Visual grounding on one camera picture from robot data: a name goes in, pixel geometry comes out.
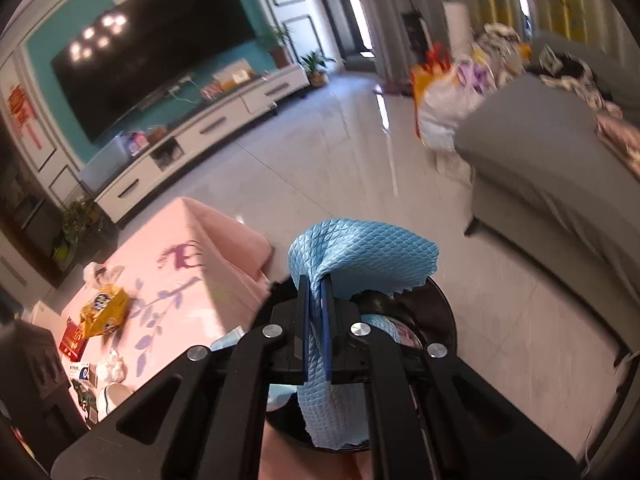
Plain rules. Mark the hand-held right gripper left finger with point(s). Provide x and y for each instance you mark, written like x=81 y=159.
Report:
x=305 y=320

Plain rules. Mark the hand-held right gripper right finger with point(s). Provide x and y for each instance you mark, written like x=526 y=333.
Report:
x=327 y=330

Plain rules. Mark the small white box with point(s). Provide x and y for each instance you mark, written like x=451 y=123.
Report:
x=80 y=371

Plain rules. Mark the blue textured cloth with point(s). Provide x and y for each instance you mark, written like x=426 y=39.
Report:
x=360 y=255

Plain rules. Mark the white blue striped paper cup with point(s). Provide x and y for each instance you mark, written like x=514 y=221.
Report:
x=115 y=400

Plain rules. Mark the yellow snack bag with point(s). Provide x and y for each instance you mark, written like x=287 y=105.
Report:
x=105 y=310

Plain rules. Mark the black trash bin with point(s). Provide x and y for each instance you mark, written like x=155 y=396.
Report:
x=430 y=305

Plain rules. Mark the red box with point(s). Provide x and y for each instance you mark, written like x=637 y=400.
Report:
x=72 y=341

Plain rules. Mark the dark green wrapper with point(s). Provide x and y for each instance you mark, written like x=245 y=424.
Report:
x=85 y=397

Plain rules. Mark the crumpled white tissue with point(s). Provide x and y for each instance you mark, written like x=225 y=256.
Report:
x=102 y=272
x=110 y=366

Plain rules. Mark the bushy potted plant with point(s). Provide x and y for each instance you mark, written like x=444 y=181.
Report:
x=77 y=225

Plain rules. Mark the white television cabinet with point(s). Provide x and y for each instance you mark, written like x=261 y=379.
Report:
x=210 y=130

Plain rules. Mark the translucent storage bin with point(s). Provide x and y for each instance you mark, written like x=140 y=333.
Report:
x=102 y=162

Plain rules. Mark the red packets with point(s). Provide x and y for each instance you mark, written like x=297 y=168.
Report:
x=211 y=90

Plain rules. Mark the white plastic sack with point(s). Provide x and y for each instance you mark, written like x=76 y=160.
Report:
x=445 y=110

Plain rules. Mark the small potted plant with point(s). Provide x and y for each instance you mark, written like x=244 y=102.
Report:
x=315 y=67

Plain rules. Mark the white yellow box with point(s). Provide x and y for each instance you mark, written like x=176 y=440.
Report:
x=232 y=75

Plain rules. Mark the red knot ornament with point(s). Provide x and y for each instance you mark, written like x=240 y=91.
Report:
x=22 y=110

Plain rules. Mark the grey sofa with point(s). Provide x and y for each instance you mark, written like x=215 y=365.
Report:
x=540 y=160

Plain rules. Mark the tall potted plant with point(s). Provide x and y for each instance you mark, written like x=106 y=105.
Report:
x=277 y=42

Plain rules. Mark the orange yellow bag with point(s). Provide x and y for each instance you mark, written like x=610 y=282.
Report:
x=430 y=67

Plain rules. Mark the black floor appliance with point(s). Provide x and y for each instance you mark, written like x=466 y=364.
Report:
x=416 y=30

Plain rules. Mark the black television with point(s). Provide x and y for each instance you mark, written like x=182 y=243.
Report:
x=150 y=45

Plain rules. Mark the grey curtain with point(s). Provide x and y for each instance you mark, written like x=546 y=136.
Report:
x=390 y=10

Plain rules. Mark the white cylinder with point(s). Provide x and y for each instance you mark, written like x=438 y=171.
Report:
x=457 y=25

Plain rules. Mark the pile of mixed clothes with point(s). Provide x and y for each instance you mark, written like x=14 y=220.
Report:
x=500 y=42

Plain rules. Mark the pink folded clothes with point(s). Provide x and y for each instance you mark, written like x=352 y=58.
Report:
x=620 y=135

